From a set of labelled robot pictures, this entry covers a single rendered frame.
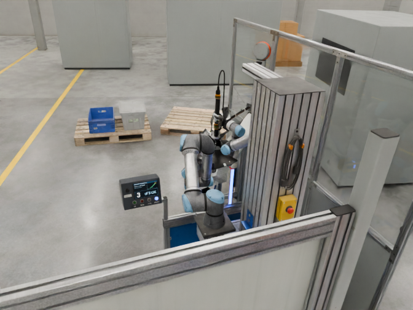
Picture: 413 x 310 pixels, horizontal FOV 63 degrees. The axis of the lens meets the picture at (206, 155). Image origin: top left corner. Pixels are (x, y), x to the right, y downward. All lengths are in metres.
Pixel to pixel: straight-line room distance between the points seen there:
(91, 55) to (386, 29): 7.56
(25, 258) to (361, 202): 3.36
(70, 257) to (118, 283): 2.97
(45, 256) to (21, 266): 0.21
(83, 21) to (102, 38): 0.60
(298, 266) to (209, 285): 0.26
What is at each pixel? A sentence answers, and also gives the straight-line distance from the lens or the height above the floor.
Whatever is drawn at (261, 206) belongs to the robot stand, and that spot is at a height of 1.40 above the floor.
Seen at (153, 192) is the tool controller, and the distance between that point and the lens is 2.33.
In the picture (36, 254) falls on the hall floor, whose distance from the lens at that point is 3.83.
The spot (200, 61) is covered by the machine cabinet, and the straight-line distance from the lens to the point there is 8.24.
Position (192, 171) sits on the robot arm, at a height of 1.36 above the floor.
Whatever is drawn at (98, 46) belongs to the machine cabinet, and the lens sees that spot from 9.83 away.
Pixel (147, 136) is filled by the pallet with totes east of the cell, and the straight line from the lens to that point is 5.61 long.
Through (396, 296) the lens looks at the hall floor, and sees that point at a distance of 3.67.
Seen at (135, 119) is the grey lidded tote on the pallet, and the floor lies 0.35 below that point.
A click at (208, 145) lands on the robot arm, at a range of 2.28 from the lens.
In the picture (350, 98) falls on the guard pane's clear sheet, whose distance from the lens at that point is 2.51.
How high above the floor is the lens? 2.50
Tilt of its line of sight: 29 degrees down
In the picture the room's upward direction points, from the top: 2 degrees clockwise
